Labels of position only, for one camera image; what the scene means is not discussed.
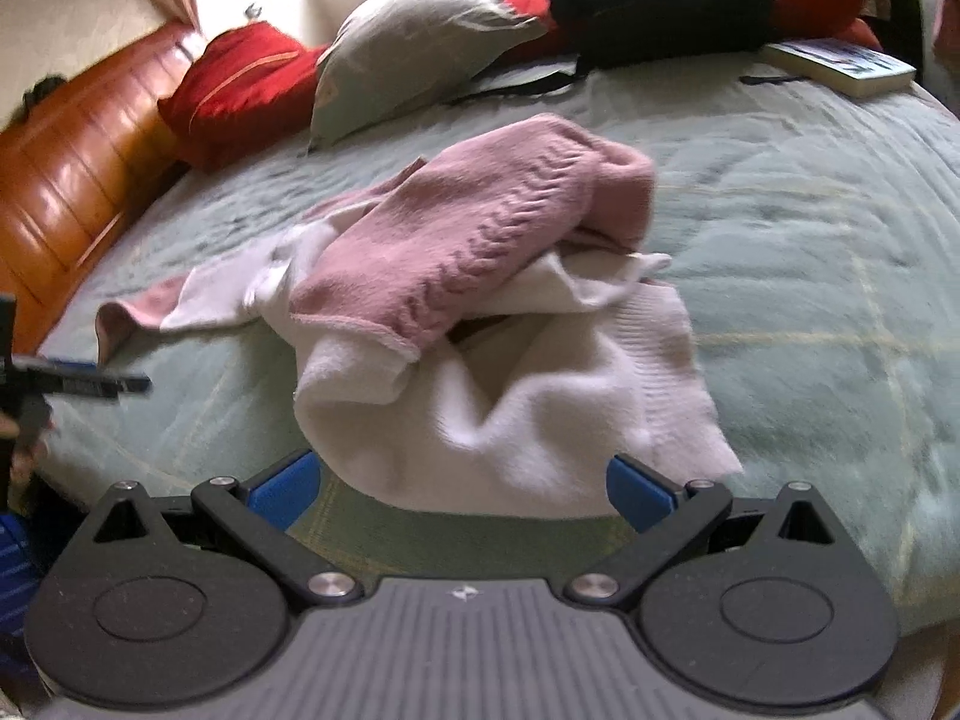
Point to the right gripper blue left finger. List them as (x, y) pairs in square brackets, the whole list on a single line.
[(245, 523)]

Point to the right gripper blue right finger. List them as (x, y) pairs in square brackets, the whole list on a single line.
[(671, 523)]

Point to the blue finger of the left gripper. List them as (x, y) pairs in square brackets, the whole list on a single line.
[(42, 376)]

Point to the pink and white sweater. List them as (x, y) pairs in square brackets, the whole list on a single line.
[(479, 334)]

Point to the wooden headboard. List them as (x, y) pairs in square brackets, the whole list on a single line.
[(82, 169)]

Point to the green plaid bed blanket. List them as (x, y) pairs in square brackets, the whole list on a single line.
[(815, 245)]

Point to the red pillow at headboard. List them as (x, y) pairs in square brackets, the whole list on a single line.
[(251, 87)]

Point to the black pen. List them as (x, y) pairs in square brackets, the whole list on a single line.
[(771, 80)]

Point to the grey pillow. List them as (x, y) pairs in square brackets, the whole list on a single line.
[(393, 56)]

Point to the paperback book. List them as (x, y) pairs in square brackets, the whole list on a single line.
[(855, 71)]

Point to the black backpack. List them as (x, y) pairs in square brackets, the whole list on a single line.
[(610, 34)]

